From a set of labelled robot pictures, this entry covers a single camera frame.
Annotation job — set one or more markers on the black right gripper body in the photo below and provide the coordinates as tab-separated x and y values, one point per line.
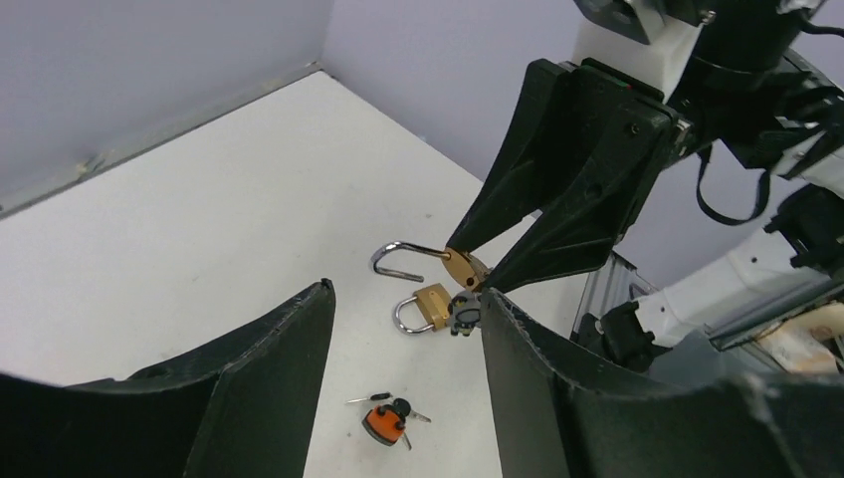
730	67

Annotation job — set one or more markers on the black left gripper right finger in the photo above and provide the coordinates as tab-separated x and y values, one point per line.
562	411

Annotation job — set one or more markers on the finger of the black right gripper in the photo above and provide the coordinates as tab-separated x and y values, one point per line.
541	153
630	138

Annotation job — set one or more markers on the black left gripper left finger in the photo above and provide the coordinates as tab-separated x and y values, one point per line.
242	405

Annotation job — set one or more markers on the small brass long-shackle padlock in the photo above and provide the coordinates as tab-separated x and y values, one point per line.
464	268

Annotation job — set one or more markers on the orange black padlock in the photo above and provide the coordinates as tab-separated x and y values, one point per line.
385	424

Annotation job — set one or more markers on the black-headed keys bunch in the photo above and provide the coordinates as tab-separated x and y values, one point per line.
401	404

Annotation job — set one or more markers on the large brass padlock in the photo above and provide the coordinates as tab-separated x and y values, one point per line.
433	304

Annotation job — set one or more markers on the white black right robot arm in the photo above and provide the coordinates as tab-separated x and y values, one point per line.
804	237

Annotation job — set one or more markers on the aluminium table frame rail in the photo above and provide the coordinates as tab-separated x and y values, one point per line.
99	161

